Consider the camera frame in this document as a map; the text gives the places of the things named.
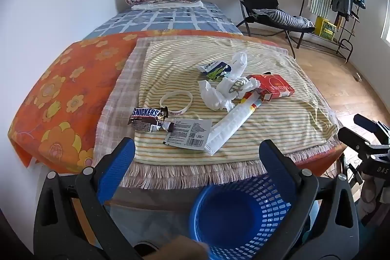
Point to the white wristband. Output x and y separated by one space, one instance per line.
175 112

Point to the small beige floor object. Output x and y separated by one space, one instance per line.
358 77

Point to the red cardboard box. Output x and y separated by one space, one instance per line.
274 86

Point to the striped yellow towel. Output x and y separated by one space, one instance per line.
274 120

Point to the long white sachet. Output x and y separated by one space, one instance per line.
228 126

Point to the window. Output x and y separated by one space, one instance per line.
387 19

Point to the teal hanging garment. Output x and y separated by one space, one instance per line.
359 1

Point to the blue checked bed sheet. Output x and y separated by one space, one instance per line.
170 21

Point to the yellow crate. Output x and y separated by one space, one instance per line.
326 30

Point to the white printed plastic wrapper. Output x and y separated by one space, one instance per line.
240 86

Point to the white barcode packet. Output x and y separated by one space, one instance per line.
189 133

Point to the twisted white tissue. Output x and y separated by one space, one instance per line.
239 62

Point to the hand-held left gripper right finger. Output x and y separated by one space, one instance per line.
275 165

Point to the blue plastic basket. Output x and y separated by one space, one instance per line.
231 217

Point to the orange floral blanket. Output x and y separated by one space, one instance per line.
61 89

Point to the plaid fringed cloth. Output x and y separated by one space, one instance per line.
122 89

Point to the striped cushion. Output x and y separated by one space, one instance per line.
286 19

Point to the brown chocolate bar wrapper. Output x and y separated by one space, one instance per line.
146 118

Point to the blue green snack packet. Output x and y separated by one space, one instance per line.
213 69

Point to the white pillow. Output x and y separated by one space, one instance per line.
164 6

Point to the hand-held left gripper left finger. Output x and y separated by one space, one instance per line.
117 162

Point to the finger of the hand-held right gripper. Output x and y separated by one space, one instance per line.
353 139
367 125

